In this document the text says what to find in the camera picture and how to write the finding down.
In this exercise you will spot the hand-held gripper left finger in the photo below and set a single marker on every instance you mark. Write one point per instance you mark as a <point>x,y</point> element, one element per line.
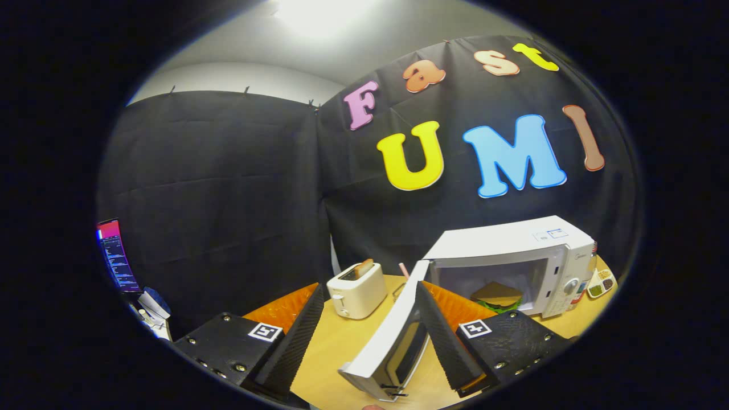
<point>296,336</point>

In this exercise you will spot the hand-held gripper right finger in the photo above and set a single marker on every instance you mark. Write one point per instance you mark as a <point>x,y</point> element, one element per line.
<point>447,341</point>

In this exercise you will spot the lettuce sandwich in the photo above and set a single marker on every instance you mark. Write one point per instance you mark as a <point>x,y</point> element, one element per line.
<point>498,295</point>

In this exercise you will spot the white microwave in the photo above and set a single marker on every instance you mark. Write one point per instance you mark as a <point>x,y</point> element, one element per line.
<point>501,242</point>

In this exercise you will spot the white toaster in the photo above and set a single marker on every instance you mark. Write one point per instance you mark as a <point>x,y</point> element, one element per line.
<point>359,296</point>

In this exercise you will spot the pink striped straw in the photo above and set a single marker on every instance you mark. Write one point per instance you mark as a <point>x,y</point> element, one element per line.
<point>403,270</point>

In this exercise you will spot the toast slice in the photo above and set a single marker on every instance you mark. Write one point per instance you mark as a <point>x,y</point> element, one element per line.
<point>364,267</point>

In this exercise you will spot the small white object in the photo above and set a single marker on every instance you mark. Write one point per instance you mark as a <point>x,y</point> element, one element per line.
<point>154,304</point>

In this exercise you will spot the white divided bean tray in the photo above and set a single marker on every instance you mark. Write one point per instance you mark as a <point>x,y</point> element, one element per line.
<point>601,285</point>

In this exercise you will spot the black backdrop cloth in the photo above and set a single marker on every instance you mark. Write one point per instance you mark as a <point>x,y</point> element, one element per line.
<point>228,171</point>

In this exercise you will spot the computer monitor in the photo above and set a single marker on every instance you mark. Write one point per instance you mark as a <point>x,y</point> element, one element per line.
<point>117,256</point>

